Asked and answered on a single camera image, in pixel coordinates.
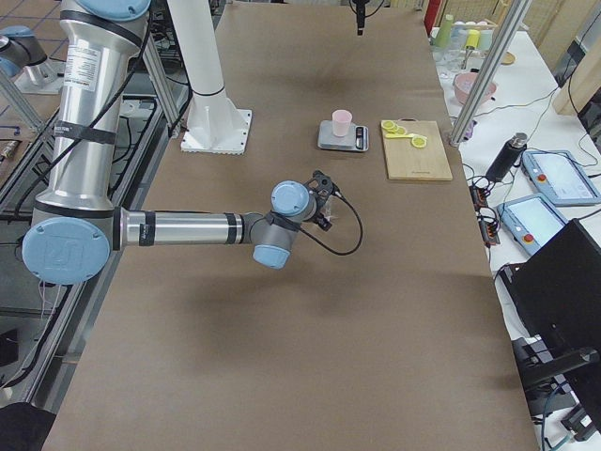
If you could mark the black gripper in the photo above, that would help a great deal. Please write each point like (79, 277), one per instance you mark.
(321, 211)

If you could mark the pink plastic cup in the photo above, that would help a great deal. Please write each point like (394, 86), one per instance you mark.
(341, 120)

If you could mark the glass sauce bottle steel spout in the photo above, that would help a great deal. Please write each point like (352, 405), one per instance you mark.
(332, 212)

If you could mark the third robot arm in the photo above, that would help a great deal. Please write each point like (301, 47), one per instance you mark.
(27, 65)

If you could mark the digital kitchen scale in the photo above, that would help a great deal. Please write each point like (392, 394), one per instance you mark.
(355, 140)

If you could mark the yellow plastic knife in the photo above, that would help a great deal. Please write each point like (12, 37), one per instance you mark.
(399, 135)

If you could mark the wooden cutting board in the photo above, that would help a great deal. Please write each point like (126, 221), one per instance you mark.
(405, 162)

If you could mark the lemon slice lower left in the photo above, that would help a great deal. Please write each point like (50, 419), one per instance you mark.
(385, 124)

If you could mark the lemon slice on knife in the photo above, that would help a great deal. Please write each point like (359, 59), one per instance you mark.
(418, 141)

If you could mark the black power strip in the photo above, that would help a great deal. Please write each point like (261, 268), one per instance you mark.
(487, 218)

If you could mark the pink bowl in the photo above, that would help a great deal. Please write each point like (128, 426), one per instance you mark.
(463, 84)

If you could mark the black thermos bottle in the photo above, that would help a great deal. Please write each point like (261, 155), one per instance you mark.
(508, 155)

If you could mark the green bottle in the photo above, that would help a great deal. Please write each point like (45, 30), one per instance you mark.
(441, 40)

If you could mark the lower teach pendant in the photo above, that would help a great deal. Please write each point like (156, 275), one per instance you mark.
(532, 221)

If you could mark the teach pendant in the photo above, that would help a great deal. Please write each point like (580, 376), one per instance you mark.
(559, 178)
(532, 221)

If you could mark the upper teach pendant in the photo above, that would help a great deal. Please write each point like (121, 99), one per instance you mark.
(559, 178)

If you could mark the black computer monitor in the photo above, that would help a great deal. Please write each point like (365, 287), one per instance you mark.
(557, 296)

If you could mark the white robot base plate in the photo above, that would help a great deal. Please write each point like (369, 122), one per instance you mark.
(226, 134)

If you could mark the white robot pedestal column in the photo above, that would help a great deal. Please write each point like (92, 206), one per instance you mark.
(195, 34)

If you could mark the aluminium frame post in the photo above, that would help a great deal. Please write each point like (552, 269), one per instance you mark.
(506, 32)

